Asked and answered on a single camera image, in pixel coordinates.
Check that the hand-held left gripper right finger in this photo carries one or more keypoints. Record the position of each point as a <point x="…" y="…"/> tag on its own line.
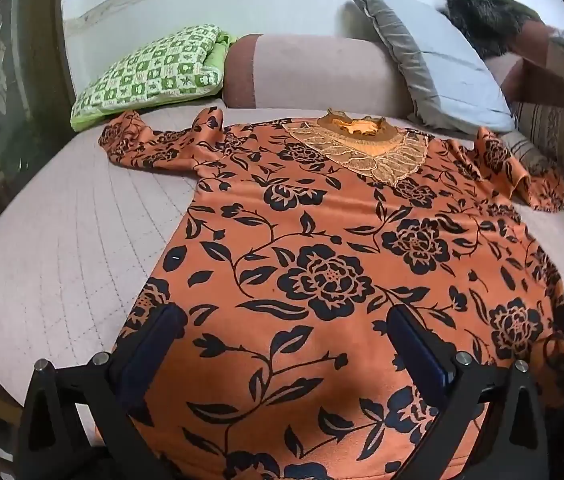
<point x="420" y="350"/>

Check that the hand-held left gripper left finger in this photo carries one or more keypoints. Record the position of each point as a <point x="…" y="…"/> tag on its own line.
<point x="158" y="340"/>

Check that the orange black floral blouse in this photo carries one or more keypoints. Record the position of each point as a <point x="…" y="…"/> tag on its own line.
<point x="312" y="220"/>

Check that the pink quilted bed mat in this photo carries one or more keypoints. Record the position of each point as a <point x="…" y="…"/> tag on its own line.
<point x="77" y="240"/>

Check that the brown striped blanket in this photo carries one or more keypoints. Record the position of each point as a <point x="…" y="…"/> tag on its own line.
<point x="561" y="135"/>

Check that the brown folded blanket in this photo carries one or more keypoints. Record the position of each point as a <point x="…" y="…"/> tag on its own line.
<point x="551" y="72"/>

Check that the wooden cabinet with glass door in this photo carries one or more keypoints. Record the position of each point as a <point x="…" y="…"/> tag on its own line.
<point x="7" y="125"/>

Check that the green white checked pillow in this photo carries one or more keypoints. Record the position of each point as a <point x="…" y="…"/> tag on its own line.
<point x="157" y="72"/>

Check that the grey white pillow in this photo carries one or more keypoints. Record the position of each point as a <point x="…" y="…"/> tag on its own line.
<point x="441" y="67"/>

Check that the pink bolster pillow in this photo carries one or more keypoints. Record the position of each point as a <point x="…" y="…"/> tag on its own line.
<point x="312" y="72"/>

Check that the dark furry garment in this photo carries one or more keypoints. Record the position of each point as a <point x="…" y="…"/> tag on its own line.
<point x="491" y="15"/>

